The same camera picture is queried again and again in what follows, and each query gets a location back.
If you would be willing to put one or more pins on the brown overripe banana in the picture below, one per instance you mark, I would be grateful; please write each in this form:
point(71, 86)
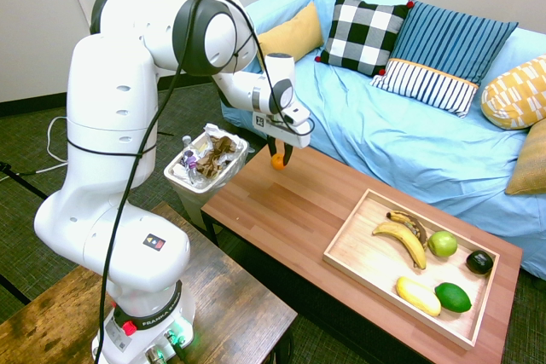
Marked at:
point(414, 221)

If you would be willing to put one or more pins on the rustic dark wood table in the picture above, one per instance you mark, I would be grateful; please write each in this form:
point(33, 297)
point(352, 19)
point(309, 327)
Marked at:
point(239, 308)

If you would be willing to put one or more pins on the crumpled brown paper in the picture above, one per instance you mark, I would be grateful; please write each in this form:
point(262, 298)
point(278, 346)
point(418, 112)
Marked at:
point(217, 153)

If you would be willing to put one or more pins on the grey trash bin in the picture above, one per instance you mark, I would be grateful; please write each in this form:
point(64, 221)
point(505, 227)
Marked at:
point(192, 204)

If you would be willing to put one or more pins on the black white checkered pillow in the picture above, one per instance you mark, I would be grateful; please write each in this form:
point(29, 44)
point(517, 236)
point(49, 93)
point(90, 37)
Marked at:
point(362, 33)

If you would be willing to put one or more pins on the black tripod leg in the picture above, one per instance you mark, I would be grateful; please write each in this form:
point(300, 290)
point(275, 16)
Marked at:
point(21, 183)

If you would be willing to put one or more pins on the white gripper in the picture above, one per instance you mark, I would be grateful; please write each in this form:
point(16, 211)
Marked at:
point(281, 134)

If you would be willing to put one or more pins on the white navy striped pillow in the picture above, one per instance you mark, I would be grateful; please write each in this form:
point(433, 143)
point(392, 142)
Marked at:
point(426, 84)

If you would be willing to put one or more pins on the blue striped pillow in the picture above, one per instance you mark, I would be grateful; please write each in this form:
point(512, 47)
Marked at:
point(452, 38)

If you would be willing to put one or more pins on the light wooden tray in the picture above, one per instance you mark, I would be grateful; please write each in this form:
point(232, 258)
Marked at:
point(367, 253)

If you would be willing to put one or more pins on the green apple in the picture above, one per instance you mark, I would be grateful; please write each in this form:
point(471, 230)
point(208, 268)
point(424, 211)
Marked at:
point(443, 244)

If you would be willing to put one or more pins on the orange tangerine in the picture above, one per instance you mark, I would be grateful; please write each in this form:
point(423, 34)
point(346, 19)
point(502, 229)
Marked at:
point(278, 163)

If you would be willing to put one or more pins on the yellow oblong fruit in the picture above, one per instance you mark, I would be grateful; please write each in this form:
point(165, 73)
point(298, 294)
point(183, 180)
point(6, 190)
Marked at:
point(418, 296)

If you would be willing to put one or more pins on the mustard woven pillow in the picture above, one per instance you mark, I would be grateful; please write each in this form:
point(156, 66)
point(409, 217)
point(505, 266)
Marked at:
point(531, 163)

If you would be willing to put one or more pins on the plain mustard yellow pillow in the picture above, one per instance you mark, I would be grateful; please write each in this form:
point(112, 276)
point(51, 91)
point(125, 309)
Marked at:
point(292, 36)

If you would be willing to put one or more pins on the wooden coffee table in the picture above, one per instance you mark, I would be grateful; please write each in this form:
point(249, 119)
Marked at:
point(298, 210)

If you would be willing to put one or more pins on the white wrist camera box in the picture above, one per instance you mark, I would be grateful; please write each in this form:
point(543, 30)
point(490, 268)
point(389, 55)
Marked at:
point(298, 114)

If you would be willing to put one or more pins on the dark avocado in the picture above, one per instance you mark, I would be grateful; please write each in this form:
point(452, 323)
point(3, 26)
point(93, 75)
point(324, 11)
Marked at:
point(480, 261)

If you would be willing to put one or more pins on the green lime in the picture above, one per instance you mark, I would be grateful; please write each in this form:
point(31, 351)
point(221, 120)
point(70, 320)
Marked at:
point(453, 297)

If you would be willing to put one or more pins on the yellow banana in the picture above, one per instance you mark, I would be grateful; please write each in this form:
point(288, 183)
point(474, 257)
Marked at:
point(405, 238)

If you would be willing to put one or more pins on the white bin with plastic bag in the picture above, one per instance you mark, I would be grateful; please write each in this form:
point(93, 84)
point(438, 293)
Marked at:
point(232, 168)

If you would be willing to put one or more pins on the light blue sofa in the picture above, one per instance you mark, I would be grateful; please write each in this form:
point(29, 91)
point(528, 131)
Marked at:
point(384, 134)

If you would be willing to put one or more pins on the crumpled white wrapper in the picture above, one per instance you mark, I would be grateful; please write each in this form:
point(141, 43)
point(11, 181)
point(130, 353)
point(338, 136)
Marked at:
point(211, 131)

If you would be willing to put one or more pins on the yellow white patterned pillow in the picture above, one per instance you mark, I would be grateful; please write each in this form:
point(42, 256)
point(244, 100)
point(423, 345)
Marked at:
point(516, 97)

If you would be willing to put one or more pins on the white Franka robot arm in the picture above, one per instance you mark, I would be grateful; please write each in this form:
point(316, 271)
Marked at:
point(111, 125)

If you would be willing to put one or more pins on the clear plastic bottle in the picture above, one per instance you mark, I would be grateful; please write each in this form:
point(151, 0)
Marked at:
point(187, 157)

